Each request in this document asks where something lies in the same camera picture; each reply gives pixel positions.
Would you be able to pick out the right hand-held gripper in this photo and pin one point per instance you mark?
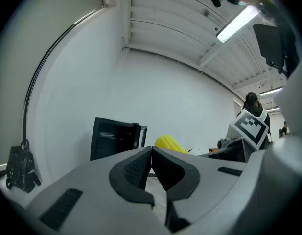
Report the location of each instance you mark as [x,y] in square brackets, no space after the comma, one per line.
[251,128]

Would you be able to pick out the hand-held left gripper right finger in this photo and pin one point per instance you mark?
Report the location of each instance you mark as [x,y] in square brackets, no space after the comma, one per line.
[185,182]

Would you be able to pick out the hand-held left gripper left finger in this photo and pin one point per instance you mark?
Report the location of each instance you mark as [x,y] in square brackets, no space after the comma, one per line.
[119,180]

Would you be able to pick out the black mini fridge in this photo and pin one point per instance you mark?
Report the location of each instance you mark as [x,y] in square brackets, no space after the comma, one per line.
[111,143]

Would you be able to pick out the yellow corn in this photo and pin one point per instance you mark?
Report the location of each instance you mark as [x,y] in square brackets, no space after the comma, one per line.
[169,143]

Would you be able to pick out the ceiling tube light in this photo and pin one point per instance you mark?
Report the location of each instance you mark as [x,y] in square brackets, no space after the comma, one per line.
[235,24]
[270,91]
[272,109]

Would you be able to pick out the white soft item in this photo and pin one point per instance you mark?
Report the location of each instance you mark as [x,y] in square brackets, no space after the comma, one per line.
[199,151]

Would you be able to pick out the white plate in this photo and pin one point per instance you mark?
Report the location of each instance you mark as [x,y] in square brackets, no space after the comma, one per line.
[106,133]

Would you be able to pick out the black handbag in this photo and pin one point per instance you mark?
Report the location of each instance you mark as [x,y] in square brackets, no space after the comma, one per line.
[21,170]

